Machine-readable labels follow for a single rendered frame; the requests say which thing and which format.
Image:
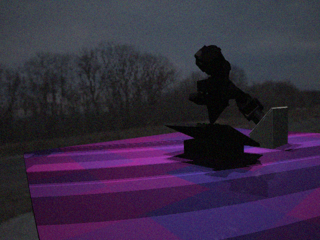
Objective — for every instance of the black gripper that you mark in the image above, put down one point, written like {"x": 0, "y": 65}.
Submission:
{"x": 217, "y": 102}

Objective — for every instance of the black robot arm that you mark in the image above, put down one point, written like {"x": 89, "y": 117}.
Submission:
{"x": 211, "y": 60}

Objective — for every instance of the dark grey switch panel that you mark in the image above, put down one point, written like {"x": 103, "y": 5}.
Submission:
{"x": 214, "y": 141}

